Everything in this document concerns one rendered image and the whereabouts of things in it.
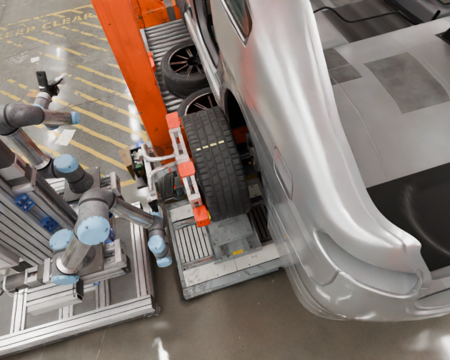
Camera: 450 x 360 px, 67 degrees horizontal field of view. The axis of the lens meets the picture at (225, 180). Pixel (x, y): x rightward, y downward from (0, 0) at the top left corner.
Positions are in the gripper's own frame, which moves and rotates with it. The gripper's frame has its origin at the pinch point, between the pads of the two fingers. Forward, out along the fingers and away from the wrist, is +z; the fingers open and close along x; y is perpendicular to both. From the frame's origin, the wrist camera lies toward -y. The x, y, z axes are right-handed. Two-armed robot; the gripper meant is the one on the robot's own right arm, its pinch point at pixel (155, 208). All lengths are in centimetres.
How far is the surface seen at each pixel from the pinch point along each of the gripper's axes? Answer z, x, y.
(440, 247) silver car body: -70, -128, 4
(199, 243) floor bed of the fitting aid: 9, -15, -77
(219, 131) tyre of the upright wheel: 11, -46, 35
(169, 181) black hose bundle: 0.2, -13.5, 20.5
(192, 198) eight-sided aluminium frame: -9.4, -22.5, 13.8
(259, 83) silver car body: -16, -59, 82
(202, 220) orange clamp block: -18.9, -24.1, 5.2
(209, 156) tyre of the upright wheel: 0.5, -36.9, 30.6
